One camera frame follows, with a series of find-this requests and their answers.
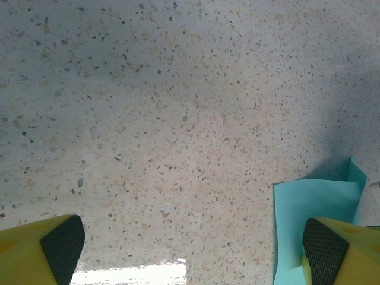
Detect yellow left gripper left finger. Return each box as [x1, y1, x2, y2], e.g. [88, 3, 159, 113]
[0, 214, 87, 285]

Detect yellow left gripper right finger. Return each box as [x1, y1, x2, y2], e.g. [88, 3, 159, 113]
[301, 217, 380, 285]

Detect light blue cloth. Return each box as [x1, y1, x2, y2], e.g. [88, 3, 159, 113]
[272, 156, 368, 285]

